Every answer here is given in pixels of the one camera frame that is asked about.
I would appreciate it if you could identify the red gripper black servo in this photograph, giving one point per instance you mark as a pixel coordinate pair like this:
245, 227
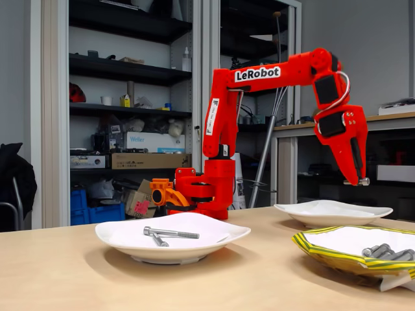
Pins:
340, 142

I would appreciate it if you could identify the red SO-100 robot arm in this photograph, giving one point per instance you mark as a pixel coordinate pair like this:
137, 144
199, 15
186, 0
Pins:
291, 69

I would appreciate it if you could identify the wooden top side counter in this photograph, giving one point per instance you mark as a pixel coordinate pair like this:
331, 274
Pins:
389, 124

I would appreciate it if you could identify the white long box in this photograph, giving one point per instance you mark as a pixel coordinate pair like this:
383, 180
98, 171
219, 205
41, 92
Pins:
397, 173

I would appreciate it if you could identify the white flat box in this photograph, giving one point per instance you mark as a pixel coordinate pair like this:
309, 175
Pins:
397, 110

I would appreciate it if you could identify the white square ceramic plate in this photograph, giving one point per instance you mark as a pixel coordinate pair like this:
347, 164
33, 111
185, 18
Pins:
110, 233
324, 221

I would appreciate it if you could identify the grey coat stand wooden knobs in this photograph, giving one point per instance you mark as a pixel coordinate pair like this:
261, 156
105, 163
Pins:
266, 152

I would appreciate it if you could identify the yellow black striped paper plate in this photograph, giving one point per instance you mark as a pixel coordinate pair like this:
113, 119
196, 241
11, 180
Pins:
324, 253

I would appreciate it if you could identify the black flexible tripod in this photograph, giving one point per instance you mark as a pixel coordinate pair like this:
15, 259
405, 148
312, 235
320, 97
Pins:
235, 62

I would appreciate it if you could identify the white crumpled paper sheet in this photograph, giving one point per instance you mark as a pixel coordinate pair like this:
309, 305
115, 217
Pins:
395, 282

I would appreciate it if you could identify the white plush toy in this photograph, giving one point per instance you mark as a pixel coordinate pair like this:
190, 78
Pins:
176, 128

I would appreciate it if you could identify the grey open shelf cabinet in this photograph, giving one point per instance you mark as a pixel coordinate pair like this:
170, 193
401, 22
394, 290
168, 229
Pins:
210, 32
52, 97

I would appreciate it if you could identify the white plastic bottle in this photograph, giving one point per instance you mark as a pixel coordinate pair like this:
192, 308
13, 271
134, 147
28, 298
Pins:
186, 61

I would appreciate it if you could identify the orange printed part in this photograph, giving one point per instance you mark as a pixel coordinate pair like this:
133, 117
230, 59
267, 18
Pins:
163, 189

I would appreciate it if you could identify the white Weller box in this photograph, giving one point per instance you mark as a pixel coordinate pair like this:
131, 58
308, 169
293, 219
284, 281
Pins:
146, 141

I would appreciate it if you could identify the long brown cardboard box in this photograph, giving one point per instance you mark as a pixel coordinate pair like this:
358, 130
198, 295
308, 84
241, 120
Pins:
139, 161

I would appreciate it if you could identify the cardboard box pink sticker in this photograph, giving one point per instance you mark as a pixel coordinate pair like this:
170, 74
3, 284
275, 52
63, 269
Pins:
136, 199

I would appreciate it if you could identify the small yellow box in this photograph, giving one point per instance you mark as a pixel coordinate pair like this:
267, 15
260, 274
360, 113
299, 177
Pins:
124, 102

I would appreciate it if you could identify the wooden piece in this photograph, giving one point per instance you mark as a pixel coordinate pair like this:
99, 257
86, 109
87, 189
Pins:
131, 60

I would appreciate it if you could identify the white cup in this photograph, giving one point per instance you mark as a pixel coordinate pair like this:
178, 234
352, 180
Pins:
106, 100

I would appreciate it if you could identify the large blue plastic crate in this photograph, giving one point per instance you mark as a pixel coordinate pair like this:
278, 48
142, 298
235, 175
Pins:
107, 214

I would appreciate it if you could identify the flat printed box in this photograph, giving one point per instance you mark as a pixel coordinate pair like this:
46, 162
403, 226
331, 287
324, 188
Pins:
87, 162

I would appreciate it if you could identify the small blue plastic crate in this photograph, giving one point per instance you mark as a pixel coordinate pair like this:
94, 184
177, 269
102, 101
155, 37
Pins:
78, 199

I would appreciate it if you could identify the red helmet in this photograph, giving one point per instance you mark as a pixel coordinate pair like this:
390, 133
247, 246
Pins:
76, 94

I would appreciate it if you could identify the black jacket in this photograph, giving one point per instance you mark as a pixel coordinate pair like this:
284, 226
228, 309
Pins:
16, 175

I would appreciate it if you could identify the grey metal chair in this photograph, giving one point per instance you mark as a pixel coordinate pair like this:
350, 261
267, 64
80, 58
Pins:
19, 207

